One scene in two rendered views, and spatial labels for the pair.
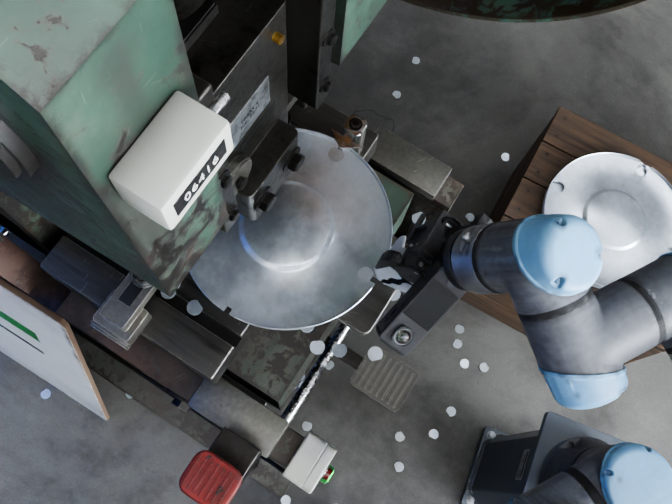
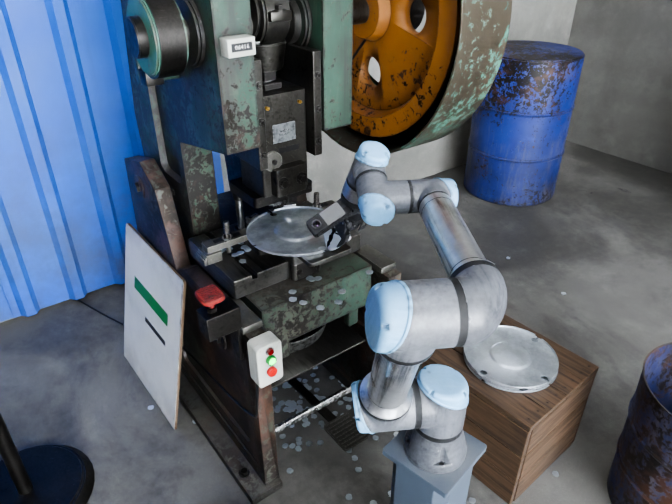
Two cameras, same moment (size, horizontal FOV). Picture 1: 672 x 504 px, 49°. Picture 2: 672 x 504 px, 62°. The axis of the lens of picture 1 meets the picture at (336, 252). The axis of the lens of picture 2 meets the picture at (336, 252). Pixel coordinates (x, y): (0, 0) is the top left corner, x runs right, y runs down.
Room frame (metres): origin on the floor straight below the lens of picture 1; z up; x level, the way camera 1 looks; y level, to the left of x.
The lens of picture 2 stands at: (-0.85, -0.75, 1.57)
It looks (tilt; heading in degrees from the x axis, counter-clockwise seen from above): 31 degrees down; 31
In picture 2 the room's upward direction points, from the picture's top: straight up
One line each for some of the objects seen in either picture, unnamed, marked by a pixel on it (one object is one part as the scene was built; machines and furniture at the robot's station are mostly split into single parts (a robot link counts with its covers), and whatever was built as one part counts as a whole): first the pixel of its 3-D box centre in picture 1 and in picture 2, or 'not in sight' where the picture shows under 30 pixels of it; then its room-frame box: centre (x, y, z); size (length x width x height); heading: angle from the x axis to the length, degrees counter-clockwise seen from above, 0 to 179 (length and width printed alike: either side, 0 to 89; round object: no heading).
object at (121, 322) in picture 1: (139, 281); (224, 238); (0.21, 0.25, 0.76); 0.17 x 0.06 x 0.10; 158
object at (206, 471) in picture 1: (213, 480); (211, 304); (-0.03, 0.10, 0.72); 0.07 x 0.06 x 0.08; 68
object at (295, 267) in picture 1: (286, 225); (296, 229); (0.32, 0.07, 0.78); 0.29 x 0.29 x 0.01
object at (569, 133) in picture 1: (579, 247); (501, 399); (0.59, -0.54, 0.18); 0.40 x 0.38 x 0.35; 71
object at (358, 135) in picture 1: (353, 137); not in sight; (0.48, 0.01, 0.75); 0.03 x 0.03 x 0.10; 68
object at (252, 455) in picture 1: (228, 468); (222, 334); (-0.01, 0.10, 0.62); 0.10 x 0.06 x 0.20; 158
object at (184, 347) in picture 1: (218, 204); (275, 244); (0.36, 0.19, 0.68); 0.45 x 0.30 x 0.06; 158
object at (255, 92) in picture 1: (216, 104); (276, 137); (0.35, 0.15, 1.04); 0.17 x 0.15 x 0.30; 68
